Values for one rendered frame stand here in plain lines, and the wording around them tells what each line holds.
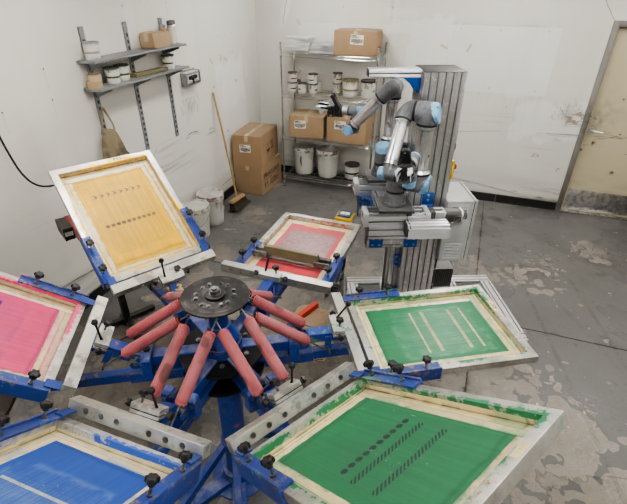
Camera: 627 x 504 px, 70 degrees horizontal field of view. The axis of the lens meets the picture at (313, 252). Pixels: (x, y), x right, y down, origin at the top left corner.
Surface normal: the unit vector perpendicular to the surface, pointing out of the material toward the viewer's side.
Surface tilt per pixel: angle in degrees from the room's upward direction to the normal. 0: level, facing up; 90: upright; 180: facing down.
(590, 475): 0
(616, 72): 90
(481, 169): 90
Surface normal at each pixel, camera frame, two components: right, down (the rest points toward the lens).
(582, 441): 0.00, -0.85
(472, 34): -0.34, 0.49
